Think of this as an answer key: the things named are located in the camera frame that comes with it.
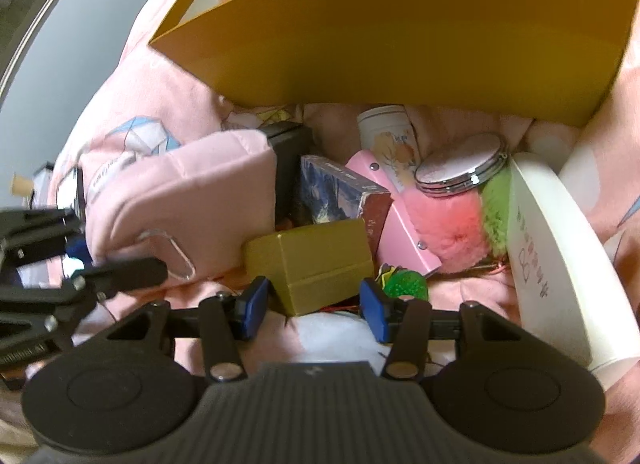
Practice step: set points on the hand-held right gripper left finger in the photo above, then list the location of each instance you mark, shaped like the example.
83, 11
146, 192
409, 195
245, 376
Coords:
252, 306

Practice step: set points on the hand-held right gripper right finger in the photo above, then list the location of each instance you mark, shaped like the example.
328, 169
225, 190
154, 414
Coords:
375, 309

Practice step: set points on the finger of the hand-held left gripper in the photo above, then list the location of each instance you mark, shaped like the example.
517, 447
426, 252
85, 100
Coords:
75, 247
130, 273

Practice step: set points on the pink fabric pouch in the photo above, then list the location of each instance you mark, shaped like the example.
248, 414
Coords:
190, 194

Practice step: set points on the orange cardboard box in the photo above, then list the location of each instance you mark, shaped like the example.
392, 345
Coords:
400, 43

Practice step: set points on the green glitter ornament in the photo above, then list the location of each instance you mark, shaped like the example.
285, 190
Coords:
407, 285

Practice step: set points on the pink snap case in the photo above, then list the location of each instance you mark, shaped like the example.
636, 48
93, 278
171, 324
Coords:
400, 239

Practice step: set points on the gold box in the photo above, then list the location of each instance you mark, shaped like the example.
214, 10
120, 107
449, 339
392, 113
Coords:
310, 259

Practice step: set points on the pink fluffy pompom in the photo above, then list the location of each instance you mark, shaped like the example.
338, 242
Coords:
445, 229

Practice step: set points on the blue patterned box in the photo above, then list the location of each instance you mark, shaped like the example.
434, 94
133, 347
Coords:
330, 189

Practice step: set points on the green fluffy pompom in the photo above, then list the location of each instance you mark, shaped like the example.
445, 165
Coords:
495, 209

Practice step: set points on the black box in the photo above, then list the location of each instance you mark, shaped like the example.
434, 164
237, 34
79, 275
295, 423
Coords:
290, 153

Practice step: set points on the round pink compact mirror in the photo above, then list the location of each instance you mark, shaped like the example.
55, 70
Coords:
457, 163

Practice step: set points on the white floral cup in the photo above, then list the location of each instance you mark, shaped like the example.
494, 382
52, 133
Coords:
385, 136

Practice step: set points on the pink printed blanket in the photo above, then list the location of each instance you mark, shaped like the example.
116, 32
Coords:
165, 88

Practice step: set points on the white oval box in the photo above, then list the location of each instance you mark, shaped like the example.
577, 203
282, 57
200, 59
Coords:
555, 254

